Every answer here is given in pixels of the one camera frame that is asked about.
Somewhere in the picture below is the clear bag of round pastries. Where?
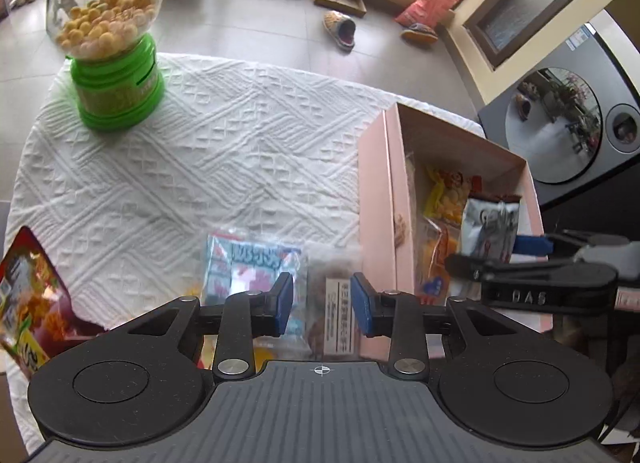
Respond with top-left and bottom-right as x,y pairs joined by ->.
302,243 -> 368,361

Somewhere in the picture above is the yellow and red snack bag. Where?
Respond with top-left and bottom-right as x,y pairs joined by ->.
0,226 -> 108,374

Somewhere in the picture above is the yellow snack packet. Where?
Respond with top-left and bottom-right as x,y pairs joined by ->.
424,166 -> 483,224

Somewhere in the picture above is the pink cardboard box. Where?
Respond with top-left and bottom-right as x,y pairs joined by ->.
357,102 -> 546,361

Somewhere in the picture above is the orange snack packet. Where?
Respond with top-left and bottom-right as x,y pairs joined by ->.
417,216 -> 463,304

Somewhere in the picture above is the green candy dispenser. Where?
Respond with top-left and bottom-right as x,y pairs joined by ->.
46,0 -> 166,131

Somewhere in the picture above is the grey washing machine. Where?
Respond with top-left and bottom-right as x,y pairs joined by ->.
477,8 -> 640,211

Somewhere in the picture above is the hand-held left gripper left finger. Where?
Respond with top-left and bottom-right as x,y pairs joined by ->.
107,272 -> 295,380

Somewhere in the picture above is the silver snack packet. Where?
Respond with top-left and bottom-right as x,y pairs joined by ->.
460,194 -> 522,264

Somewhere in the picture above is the dark framed frosted window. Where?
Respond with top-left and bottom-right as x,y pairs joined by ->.
462,0 -> 607,70

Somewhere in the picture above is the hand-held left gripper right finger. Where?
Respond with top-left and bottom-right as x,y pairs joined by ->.
350,272 -> 535,379

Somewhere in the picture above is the blue and white snack packet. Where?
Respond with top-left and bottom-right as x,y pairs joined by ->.
202,228 -> 307,339

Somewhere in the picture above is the woven tan slipper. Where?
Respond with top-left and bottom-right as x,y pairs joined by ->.
400,23 -> 438,47
322,10 -> 357,51

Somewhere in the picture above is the white textured tablecloth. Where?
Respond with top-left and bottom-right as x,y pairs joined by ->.
5,52 -> 488,449

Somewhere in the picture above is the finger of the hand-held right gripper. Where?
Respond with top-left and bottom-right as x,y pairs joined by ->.
445,252 -> 601,285
514,229 -> 631,257

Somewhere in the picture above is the red plastic bag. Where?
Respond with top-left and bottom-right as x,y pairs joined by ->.
395,0 -> 462,29

